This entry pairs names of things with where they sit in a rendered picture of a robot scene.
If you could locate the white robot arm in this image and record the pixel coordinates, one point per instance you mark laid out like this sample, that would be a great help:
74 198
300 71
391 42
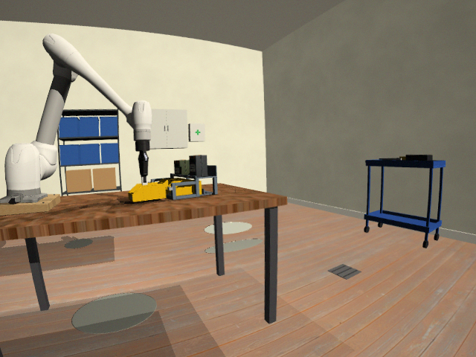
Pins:
27 164

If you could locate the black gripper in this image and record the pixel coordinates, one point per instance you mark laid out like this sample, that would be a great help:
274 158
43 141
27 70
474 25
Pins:
143 147

